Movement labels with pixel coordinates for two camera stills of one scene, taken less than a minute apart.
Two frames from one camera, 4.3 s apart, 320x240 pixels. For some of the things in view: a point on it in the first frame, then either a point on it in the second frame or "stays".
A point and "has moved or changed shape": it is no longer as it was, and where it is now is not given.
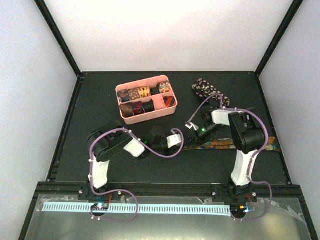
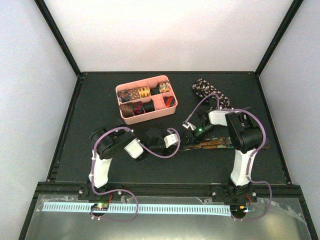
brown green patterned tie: x=271 y=143 has moved or changed shape
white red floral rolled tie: x=164 y=87 stays
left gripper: x=172 y=150 stays
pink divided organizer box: x=146 y=99 stays
